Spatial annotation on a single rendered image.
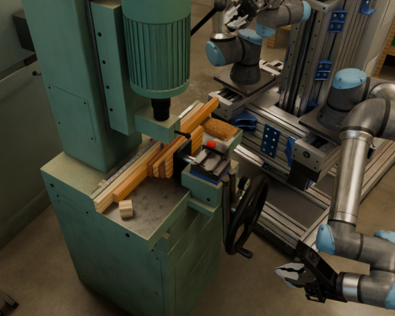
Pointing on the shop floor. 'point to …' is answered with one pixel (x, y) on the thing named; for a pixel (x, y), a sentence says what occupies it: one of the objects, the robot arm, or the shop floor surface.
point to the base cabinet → (140, 261)
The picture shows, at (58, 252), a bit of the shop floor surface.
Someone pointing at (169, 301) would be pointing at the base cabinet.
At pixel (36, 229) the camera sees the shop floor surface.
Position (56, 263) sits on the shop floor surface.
